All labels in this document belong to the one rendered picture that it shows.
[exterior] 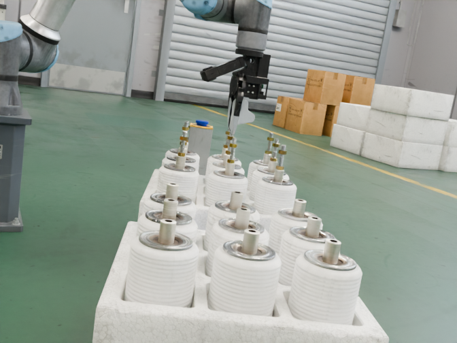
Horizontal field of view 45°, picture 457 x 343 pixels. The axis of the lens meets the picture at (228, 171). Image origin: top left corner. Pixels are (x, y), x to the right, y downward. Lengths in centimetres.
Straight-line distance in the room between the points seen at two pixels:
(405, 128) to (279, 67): 353
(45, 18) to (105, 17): 493
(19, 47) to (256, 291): 100
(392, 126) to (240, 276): 336
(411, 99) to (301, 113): 149
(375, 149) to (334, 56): 366
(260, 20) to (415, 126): 275
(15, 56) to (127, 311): 94
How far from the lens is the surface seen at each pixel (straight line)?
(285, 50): 727
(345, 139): 444
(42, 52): 162
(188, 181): 128
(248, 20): 139
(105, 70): 654
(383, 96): 415
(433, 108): 410
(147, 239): 77
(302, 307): 80
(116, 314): 74
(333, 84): 528
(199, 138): 168
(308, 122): 519
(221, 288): 77
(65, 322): 109
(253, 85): 140
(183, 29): 670
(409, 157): 402
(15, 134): 151
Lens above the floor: 50
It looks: 11 degrees down
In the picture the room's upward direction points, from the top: 9 degrees clockwise
